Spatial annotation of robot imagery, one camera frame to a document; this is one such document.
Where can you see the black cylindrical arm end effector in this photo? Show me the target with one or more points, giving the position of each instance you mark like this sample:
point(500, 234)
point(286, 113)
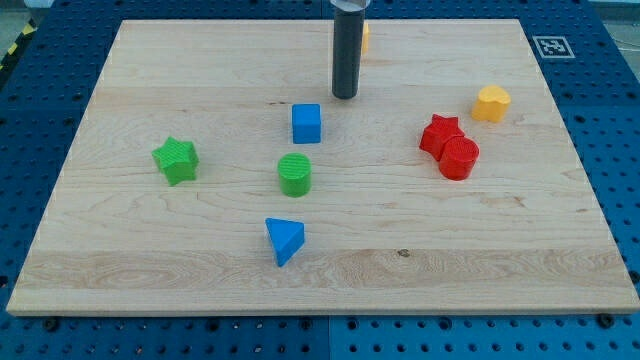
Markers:
point(348, 28)

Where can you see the yellow block behind arm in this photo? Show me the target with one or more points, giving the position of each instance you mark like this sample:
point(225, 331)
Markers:
point(365, 38)

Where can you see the red star block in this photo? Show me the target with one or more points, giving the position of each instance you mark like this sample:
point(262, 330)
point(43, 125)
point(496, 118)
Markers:
point(438, 133)

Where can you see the green star block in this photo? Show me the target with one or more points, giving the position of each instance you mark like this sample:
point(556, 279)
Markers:
point(176, 160)

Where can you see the green cylinder block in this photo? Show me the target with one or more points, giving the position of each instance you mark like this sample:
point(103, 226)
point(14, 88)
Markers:
point(294, 173)

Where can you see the blue cube block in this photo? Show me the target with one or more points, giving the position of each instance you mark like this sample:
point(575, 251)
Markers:
point(306, 123)

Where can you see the blue triangle block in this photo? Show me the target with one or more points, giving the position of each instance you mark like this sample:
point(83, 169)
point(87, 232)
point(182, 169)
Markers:
point(286, 237)

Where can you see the light wooden board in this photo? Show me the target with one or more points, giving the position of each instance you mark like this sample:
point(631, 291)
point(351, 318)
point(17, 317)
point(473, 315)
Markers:
point(385, 231)

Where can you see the red cylinder block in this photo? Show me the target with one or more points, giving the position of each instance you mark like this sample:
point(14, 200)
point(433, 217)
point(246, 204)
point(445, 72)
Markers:
point(458, 158)

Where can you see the yellow heart block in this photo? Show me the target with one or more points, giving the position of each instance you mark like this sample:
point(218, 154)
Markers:
point(491, 104)

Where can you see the white fiducial marker tag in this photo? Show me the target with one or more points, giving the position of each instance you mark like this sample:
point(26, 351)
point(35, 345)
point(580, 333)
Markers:
point(553, 47)

